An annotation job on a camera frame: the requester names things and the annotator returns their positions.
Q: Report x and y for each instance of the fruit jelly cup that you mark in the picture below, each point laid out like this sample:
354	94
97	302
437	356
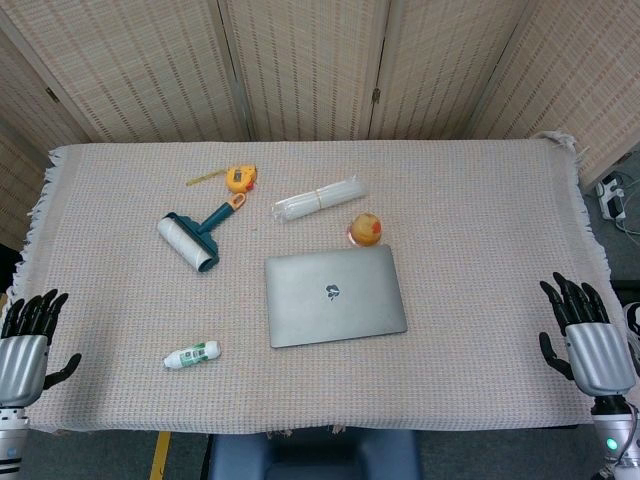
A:
365	230

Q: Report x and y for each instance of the white power strip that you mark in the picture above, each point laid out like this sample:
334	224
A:
612	197

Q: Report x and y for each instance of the white black sneaker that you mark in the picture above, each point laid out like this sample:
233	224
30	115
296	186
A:
634	330

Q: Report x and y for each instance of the beige woven tablecloth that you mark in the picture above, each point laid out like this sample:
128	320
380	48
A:
450	300

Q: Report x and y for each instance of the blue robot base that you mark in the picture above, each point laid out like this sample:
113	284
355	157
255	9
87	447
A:
310	457

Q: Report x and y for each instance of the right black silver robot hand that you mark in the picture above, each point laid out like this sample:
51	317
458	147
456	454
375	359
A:
597	357

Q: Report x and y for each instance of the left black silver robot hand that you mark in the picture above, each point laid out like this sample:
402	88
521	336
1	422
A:
22	367

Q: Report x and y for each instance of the teal white lint roller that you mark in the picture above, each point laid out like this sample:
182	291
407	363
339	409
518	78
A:
185	242

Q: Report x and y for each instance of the yellow tape measure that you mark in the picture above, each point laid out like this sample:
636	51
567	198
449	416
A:
239	179

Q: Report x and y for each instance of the silver laptop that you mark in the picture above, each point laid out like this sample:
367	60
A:
310	310

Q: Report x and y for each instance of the white green plastic bottle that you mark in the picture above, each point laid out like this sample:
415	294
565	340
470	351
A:
192	355

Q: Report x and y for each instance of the brass screen hinge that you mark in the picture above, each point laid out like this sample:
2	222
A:
376	95
50	94

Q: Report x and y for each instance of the woven folding screen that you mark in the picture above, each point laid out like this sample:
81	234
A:
310	65

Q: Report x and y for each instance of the bundle of clear plastic straws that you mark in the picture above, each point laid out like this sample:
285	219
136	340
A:
320	199

